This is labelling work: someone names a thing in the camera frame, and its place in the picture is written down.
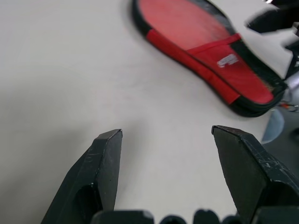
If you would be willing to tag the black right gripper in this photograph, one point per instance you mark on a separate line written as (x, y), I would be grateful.
(293, 58)

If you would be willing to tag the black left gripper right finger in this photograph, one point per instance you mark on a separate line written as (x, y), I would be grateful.
(252, 175)

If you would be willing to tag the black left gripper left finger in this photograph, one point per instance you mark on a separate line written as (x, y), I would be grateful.
(93, 175)

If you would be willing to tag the red black paddle case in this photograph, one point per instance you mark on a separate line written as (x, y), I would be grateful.
(233, 77)

